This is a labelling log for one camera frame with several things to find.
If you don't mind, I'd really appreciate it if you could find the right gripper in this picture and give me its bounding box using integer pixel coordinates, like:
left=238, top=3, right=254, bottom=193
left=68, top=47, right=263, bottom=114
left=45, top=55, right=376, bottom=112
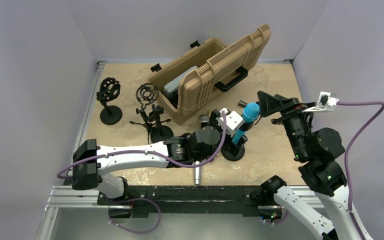
left=256, top=89, right=316, bottom=158

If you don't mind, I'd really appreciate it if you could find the black microphone silver grille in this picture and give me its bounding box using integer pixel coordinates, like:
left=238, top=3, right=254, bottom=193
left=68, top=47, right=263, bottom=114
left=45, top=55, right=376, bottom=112
left=198, top=114, right=211, bottom=129

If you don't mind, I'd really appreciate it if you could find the blue microphone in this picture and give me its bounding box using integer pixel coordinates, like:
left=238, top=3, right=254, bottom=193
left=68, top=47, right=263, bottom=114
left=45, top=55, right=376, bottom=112
left=232, top=102, right=260, bottom=145

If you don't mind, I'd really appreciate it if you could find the black round base stand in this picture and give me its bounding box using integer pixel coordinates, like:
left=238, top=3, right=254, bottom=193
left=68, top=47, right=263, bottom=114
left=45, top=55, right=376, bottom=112
left=148, top=104, right=174, bottom=143

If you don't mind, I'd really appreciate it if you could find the black tripod shock mount stand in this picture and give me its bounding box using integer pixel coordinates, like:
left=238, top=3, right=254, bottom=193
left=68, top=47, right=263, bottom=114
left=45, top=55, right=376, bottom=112
left=129, top=83, right=159, bottom=144

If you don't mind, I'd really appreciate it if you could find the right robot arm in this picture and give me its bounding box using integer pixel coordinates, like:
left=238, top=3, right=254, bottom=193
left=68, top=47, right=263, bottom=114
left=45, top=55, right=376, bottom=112
left=257, top=91, right=371, bottom=240

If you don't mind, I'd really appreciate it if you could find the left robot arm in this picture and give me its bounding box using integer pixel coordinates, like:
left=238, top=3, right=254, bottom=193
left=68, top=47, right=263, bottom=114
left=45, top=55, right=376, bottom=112
left=71, top=108, right=254, bottom=205

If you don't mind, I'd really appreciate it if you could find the black silver adapter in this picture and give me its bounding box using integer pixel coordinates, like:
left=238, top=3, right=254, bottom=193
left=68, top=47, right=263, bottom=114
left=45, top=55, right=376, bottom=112
left=238, top=100, right=248, bottom=108

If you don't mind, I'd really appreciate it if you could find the grey foam insert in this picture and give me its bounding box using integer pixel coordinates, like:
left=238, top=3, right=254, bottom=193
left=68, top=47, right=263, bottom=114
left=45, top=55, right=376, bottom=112
left=163, top=65, right=198, bottom=100

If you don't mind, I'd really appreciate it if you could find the tan hard case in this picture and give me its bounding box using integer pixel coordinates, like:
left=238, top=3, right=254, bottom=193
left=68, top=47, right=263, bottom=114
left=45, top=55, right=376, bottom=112
left=147, top=24, right=271, bottom=125

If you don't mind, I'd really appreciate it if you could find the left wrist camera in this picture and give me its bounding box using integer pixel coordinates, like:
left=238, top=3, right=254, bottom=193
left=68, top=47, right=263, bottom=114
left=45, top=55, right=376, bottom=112
left=217, top=108, right=244, bottom=137

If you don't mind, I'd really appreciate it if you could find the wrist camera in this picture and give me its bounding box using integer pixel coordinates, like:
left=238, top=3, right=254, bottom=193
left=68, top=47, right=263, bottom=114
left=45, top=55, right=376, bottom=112
left=217, top=108, right=244, bottom=137
left=303, top=91, right=339, bottom=113

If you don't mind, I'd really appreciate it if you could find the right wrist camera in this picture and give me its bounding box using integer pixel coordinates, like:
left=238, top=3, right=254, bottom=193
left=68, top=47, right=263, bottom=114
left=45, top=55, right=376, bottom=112
left=303, top=91, right=339, bottom=113

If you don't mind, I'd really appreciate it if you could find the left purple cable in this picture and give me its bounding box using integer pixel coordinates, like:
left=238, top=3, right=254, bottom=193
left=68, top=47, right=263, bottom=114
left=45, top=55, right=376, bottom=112
left=56, top=110, right=228, bottom=180

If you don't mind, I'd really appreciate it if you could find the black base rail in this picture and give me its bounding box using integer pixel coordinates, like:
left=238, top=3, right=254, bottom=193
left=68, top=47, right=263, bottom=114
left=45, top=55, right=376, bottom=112
left=97, top=185, right=286, bottom=222

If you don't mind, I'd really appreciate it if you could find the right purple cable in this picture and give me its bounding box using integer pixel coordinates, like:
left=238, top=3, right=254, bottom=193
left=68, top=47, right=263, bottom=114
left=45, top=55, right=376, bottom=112
left=336, top=100, right=384, bottom=240

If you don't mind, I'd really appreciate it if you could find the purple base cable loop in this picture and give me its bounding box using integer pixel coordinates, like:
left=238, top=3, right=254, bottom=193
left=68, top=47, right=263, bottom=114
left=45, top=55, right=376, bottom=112
left=107, top=198, right=162, bottom=235

